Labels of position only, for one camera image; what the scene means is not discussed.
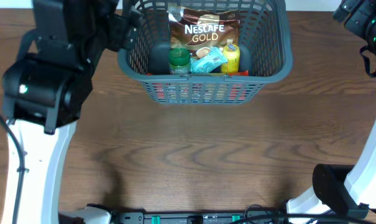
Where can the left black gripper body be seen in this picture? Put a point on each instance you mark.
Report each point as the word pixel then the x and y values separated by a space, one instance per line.
pixel 125 32

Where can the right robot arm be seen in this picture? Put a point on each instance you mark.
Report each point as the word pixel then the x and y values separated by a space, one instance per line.
pixel 343 193

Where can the brown Nescafe Gold pouch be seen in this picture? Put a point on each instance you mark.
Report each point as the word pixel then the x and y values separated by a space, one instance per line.
pixel 199 30

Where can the grey plastic basket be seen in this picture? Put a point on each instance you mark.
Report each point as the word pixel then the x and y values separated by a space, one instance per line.
pixel 264 41

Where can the yellow Mentos bottle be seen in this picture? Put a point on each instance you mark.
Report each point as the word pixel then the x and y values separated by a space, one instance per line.
pixel 232 52

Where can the green lid jar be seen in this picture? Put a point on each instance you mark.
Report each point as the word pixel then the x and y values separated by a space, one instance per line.
pixel 179 61

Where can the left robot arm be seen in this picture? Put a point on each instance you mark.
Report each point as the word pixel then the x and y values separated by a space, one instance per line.
pixel 44 91

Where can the orange spaghetti packet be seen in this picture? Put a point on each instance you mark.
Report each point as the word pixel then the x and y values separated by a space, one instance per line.
pixel 201 93

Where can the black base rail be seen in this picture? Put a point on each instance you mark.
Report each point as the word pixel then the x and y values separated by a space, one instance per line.
pixel 188 218

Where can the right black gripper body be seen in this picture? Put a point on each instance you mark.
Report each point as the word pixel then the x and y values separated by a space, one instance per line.
pixel 341 11

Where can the light blue snack wrapper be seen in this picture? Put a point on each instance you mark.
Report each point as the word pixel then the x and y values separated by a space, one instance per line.
pixel 208 63

